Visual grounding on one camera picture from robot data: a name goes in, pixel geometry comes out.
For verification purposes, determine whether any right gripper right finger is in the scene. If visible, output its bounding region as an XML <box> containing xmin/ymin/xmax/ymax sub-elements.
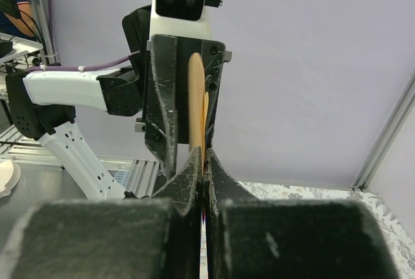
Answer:
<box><xmin>204</xmin><ymin>149</ymin><xmax>399</xmax><ymax>278</ymax></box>

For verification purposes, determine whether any white paper filter stack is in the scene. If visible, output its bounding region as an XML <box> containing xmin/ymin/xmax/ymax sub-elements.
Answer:
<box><xmin>0</xmin><ymin>160</ymin><xmax>21</xmax><ymax>198</ymax></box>

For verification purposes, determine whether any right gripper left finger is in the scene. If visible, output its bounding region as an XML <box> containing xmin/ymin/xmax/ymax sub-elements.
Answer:
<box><xmin>1</xmin><ymin>147</ymin><xmax>203</xmax><ymax>278</ymax></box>

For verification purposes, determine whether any left aluminium frame post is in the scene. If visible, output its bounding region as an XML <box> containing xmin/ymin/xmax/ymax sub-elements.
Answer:
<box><xmin>352</xmin><ymin>73</ymin><xmax>414</xmax><ymax>190</ymax></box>

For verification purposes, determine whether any brown paper coffee filter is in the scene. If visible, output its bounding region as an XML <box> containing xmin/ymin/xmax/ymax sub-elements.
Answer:
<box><xmin>188</xmin><ymin>53</ymin><xmax>209</xmax><ymax>165</ymax></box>

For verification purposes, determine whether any floral patterned table mat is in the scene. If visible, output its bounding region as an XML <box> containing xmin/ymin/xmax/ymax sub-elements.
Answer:
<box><xmin>242</xmin><ymin>182</ymin><xmax>414</xmax><ymax>278</ymax></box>

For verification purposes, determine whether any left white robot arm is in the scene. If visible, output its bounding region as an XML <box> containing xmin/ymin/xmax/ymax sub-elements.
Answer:
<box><xmin>6</xmin><ymin>6</ymin><xmax>231</xmax><ymax>199</ymax></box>

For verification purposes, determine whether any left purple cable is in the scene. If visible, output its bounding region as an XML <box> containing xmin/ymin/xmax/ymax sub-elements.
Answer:
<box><xmin>25</xmin><ymin>50</ymin><xmax>142</xmax><ymax>74</ymax></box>

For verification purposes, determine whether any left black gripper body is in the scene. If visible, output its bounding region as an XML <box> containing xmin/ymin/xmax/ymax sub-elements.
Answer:
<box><xmin>134</xmin><ymin>36</ymin><xmax>231</xmax><ymax>162</ymax></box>

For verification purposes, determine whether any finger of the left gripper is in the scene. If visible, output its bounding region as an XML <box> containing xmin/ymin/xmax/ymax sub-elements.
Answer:
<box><xmin>150</xmin><ymin>34</ymin><xmax>178</xmax><ymax>175</ymax></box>
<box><xmin>202</xmin><ymin>40</ymin><xmax>225</xmax><ymax>148</ymax></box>

